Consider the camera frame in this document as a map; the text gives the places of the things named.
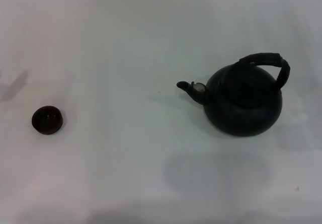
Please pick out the dark brown teacup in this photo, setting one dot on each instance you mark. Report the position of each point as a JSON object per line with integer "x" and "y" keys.
{"x": 47, "y": 120}

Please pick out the black round teapot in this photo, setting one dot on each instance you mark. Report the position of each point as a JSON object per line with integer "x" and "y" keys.
{"x": 241, "y": 113}

